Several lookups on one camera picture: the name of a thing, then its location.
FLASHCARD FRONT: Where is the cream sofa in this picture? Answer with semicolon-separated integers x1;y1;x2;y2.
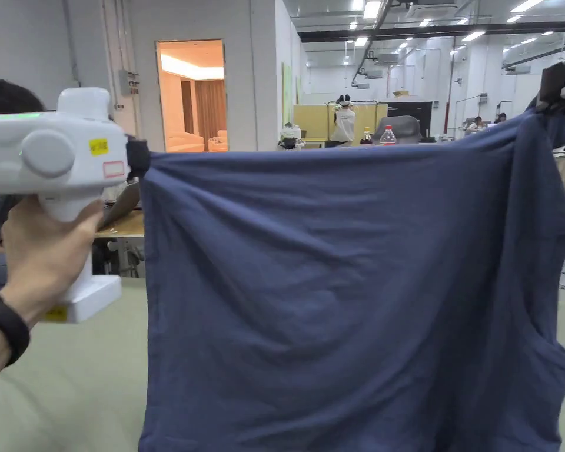
168;131;229;153

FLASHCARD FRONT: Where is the wooden table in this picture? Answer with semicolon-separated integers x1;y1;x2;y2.
93;207;147;278

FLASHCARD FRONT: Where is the grey office chair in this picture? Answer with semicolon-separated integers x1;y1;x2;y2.
373;115;423;144

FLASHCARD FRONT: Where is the grey wall switch box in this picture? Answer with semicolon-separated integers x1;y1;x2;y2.
117;69;140;98

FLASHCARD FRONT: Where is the bed with pale green sheet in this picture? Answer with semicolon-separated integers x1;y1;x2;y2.
0;275;565;452

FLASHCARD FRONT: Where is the person's left hand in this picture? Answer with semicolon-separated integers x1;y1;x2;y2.
0;194;107;327

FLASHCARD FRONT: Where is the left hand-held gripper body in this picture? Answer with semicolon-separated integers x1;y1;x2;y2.
0;87;151;325

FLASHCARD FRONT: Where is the grey laptop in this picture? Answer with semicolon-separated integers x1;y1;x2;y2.
98;181;143;230

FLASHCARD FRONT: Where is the group of people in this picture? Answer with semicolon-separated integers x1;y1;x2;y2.
465;112;509;134

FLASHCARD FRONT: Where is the dark blue shirt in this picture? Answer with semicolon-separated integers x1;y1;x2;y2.
138;109;565;452

